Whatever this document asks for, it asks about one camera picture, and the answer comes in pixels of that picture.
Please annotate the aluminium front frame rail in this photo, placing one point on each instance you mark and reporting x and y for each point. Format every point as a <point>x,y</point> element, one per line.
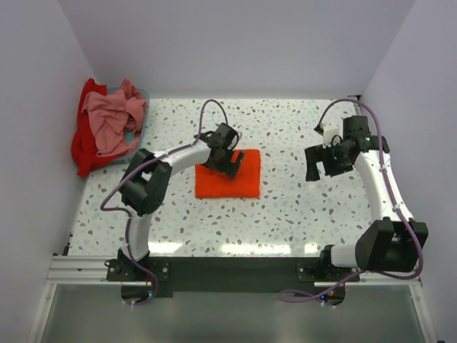
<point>81,270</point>

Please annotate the red t shirt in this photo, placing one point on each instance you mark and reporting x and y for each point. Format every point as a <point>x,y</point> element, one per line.
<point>83,146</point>

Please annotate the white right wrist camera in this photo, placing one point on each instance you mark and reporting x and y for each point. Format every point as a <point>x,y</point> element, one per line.
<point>330,135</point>

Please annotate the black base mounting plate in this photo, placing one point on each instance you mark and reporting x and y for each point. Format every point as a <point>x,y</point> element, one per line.
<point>145,291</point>

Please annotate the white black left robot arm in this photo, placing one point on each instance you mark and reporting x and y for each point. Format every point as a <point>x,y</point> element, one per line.
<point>145,183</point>

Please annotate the teal laundry basket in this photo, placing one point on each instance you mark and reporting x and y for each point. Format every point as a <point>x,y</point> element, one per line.
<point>139,139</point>

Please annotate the orange t shirt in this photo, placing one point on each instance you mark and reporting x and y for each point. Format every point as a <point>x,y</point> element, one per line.
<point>211,184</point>

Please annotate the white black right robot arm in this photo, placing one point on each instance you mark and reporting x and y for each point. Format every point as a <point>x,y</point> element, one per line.
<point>400,260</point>

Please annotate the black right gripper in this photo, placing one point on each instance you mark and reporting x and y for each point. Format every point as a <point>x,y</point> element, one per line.
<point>318,153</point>

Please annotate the pink t shirt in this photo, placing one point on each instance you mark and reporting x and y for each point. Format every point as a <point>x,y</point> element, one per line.
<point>116,120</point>

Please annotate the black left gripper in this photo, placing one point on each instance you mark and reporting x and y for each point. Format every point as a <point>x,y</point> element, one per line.
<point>228,168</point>

